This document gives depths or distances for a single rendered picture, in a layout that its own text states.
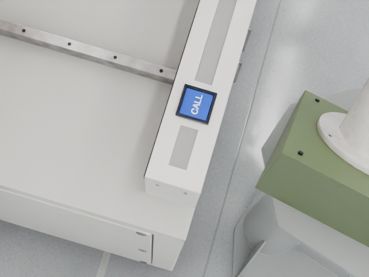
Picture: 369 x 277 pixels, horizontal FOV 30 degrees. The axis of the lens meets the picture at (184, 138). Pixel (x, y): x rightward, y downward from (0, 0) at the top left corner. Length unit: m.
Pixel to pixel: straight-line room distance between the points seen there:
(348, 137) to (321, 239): 0.23
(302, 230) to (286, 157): 0.27
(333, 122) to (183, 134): 0.25
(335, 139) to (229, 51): 0.23
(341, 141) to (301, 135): 0.07
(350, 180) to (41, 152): 0.55
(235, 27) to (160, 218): 0.36
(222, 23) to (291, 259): 1.03
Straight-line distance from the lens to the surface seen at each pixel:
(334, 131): 1.13
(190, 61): 1.16
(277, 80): 2.20
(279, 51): 2.24
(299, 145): 1.05
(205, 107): 1.13
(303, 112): 1.17
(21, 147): 1.27
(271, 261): 2.06
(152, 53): 1.31
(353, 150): 1.10
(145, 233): 1.29
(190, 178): 1.10
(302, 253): 2.07
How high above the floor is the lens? 2.03
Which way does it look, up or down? 75 degrees down
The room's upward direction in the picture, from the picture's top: 11 degrees clockwise
